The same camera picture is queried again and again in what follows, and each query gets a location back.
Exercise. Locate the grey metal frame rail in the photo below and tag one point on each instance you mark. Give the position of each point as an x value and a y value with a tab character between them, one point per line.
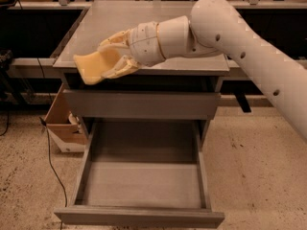
37	68

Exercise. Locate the grey drawer cabinet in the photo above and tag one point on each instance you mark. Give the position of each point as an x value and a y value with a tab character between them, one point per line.
105	18

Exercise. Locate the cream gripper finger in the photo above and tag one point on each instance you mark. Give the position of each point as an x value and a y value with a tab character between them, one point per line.
118	40
124	66

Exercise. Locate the yellow sponge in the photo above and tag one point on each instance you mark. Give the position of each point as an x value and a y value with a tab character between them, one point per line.
91	67

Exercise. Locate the wooden box on floor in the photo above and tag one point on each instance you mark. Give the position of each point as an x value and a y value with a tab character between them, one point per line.
64	127

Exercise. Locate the closed grey top drawer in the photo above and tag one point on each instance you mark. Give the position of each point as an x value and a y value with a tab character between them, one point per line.
142	105

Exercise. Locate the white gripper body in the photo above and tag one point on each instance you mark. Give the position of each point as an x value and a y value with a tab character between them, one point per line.
144	43

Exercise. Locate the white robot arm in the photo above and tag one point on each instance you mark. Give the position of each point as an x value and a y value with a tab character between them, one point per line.
214	27

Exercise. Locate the open grey middle drawer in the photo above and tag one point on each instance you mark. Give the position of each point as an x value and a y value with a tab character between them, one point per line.
143	174

